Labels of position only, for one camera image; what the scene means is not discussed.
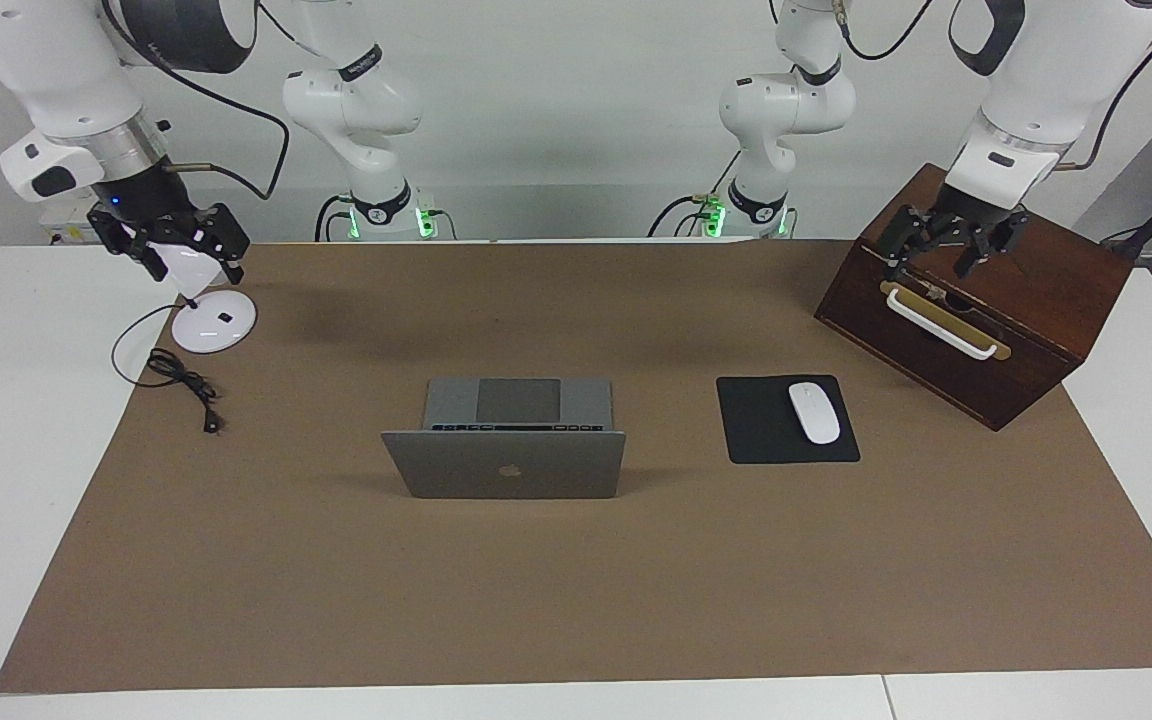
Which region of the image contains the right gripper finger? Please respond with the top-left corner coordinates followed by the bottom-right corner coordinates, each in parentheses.
top-left (87, 205), bottom-right (168, 282)
top-left (190, 202), bottom-right (251, 287)

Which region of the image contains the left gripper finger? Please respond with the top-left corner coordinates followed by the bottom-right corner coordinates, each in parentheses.
top-left (880, 204), bottom-right (941, 282)
top-left (952, 208), bottom-right (1030, 280)

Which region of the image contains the silver laptop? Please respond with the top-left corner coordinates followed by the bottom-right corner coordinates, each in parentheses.
top-left (381, 377), bottom-right (627, 500)

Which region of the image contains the dark wooden box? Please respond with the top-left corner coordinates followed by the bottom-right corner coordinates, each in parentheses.
top-left (814, 163), bottom-right (1135, 432)

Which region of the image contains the white power strip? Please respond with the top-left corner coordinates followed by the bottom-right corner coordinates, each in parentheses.
top-left (39, 195), bottom-right (102, 246)

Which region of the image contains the white desk lamp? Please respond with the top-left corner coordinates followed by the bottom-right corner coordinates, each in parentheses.
top-left (146, 238), bottom-right (258, 354)

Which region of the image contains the white computer mouse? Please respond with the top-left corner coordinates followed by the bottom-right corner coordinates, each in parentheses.
top-left (788, 382), bottom-right (842, 445)

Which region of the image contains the black mouse pad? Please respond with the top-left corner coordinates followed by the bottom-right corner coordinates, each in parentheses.
top-left (716, 375), bottom-right (861, 465)

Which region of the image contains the brown table mat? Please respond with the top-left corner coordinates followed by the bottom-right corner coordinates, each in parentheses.
top-left (0, 238), bottom-right (1152, 694)

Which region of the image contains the white box handle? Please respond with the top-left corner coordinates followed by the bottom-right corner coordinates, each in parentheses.
top-left (884, 287), bottom-right (999, 360)

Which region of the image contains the black right base cable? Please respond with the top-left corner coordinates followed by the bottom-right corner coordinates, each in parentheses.
top-left (313, 192), bottom-right (457, 242)

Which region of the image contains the black base cable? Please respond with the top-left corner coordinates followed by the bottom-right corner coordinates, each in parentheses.
top-left (647, 148), bottom-right (745, 239)
top-left (313, 192), bottom-right (457, 242)

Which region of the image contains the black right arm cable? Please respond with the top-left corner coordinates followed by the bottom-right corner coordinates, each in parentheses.
top-left (101, 0), bottom-right (291, 201)

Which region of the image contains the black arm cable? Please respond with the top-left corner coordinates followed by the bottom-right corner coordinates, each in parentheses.
top-left (101, 0), bottom-right (291, 201)
top-left (834, 0), bottom-right (1152, 171)

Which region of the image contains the black lamp power cable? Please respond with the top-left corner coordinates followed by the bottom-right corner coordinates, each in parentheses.
top-left (111, 303), bottom-right (225, 436)

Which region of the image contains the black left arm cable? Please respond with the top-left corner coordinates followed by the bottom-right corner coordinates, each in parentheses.
top-left (834, 0), bottom-right (1152, 171)

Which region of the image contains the black left base cable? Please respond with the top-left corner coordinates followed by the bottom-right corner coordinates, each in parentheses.
top-left (647, 148), bottom-right (745, 239)

